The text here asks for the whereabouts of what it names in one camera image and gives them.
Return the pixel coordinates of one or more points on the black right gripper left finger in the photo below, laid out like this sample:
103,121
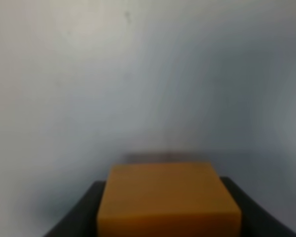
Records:
80,221

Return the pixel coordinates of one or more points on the orange cube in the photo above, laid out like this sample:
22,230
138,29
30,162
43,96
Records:
167,200

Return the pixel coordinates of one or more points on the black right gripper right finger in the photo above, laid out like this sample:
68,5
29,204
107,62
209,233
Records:
256,222

